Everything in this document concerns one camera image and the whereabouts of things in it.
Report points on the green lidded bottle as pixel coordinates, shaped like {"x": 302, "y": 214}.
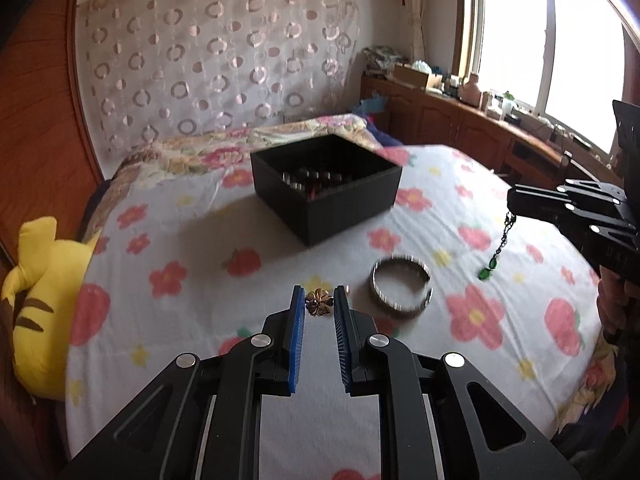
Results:
{"x": 507, "y": 107}

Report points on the patterned window curtain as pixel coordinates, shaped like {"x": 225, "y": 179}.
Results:
{"x": 412, "y": 10}

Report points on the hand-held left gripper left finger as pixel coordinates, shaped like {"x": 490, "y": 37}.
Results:
{"x": 297, "y": 340}

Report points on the person's right hand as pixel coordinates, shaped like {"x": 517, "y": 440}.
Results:
{"x": 610, "y": 305}

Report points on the large window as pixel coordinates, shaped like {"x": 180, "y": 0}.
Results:
{"x": 525, "y": 35}

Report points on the floral quilt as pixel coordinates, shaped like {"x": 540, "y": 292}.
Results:
{"x": 200, "y": 152}

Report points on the black box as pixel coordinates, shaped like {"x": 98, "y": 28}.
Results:
{"x": 345, "y": 210}

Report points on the open cardboard box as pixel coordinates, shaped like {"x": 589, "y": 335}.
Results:
{"x": 412, "y": 76}

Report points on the long wooden cabinet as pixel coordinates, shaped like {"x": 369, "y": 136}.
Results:
{"x": 450, "y": 125}

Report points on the strawberry print blanket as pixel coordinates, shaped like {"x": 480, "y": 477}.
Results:
{"x": 200, "y": 260}

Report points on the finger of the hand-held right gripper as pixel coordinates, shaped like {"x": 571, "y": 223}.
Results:
{"x": 555, "y": 214}
{"x": 537, "y": 195}

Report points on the dark blue blanket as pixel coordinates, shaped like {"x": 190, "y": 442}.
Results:
{"x": 390, "y": 135}

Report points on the circle patterned wall cloth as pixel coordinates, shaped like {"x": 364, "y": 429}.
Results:
{"x": 215, "y": 60}

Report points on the gold flower brooch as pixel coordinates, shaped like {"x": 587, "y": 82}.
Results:
{"x": 318, "y": 302}

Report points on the pile of patterned cloth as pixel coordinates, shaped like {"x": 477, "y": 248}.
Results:
{"x": 382, "y": 60}

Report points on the blue plastic bag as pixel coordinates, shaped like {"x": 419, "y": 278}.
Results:
{"x": 372, "y": 103}

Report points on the yellow striped plush toy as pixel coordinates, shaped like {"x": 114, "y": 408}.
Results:
{"x": 45, "y": 310}

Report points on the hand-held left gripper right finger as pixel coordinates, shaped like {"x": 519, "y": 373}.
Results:
{"x": 344, "y": 345}

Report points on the silver metal bangle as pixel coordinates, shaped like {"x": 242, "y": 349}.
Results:
{"x": 380, "y": 297}

